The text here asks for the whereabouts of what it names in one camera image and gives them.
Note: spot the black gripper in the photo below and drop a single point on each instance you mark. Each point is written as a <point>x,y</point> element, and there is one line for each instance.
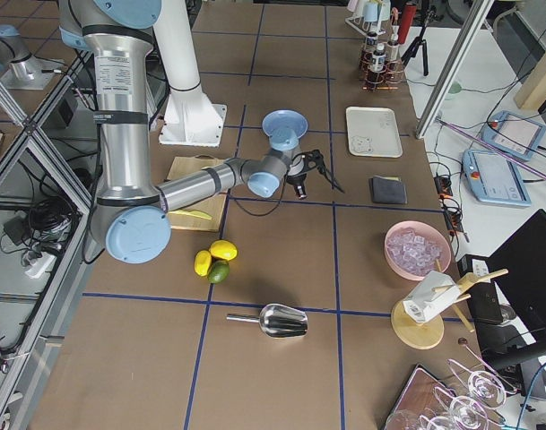
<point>309,161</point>

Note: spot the light blue plate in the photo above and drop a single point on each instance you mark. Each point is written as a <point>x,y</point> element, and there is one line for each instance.
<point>285,118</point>

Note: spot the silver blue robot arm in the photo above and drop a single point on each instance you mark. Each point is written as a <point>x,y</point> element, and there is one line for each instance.
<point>19,68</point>
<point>130,217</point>

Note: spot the dark folded cloth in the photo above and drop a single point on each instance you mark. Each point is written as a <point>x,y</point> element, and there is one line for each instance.
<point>387,190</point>

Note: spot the wooden cutting board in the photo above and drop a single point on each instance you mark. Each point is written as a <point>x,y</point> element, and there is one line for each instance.
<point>182,166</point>

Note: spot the cream rectangular tray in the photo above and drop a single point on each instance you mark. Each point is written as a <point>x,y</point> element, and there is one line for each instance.
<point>373,132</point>

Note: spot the yellow lemon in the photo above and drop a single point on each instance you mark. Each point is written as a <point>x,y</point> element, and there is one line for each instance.
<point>223,249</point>
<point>202,263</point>

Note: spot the green lime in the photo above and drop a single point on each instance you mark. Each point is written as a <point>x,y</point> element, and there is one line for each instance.
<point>218,272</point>

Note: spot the pink bowl with ice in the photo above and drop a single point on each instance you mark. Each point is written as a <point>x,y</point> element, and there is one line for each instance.
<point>413,249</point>

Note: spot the metal scoop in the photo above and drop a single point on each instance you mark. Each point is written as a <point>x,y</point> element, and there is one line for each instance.
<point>277,321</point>

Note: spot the dark drink bottle front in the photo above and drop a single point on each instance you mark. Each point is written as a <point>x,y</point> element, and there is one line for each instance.
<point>378,59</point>

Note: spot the dark drink bottle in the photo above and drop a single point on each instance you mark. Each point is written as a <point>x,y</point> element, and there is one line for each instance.
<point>392,45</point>
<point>369,45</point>
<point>378,59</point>

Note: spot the white paper carton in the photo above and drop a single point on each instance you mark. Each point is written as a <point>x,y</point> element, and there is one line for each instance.
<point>434,294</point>

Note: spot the dark drink bottle middle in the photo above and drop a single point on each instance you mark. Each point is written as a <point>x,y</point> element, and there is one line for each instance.
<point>369,45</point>

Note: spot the dark drink bottle back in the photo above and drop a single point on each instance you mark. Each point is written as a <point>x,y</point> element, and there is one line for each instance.
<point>392,45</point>

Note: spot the mint green bowl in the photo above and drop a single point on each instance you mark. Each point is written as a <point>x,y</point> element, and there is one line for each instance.
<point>454,90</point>

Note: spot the wooden stand with round base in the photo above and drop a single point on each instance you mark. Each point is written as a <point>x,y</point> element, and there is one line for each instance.
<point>428,335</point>

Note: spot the near blue teach pendant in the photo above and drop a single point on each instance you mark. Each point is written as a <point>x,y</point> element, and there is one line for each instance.
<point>493,179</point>

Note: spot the blue teach pendant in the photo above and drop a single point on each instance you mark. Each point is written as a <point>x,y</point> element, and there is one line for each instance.
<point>518,136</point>
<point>493,179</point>

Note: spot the blue plastic cup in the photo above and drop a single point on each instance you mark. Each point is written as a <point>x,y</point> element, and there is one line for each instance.
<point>375,11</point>

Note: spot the red cylinder tube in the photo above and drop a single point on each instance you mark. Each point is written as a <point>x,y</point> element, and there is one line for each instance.
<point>406,19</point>

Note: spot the far blue teach pendant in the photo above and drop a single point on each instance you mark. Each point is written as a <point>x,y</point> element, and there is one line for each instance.
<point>518,136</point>

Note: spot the black monitor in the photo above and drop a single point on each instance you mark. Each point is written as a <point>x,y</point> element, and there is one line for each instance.
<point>523,254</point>

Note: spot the wine glass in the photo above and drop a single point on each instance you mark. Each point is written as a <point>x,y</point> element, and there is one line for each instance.
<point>407,420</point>
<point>482,382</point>
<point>471,411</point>

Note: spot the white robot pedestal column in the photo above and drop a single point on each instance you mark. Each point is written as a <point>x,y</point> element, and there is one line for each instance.
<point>190,118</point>

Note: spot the copper wire bottle rack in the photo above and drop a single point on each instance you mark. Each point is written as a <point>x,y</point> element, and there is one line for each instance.
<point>390,75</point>

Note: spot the white wire cup basket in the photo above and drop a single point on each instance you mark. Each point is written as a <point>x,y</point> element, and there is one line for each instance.
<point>356,19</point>

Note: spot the aluminium frame post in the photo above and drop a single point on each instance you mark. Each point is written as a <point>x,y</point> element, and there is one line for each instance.
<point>472,24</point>

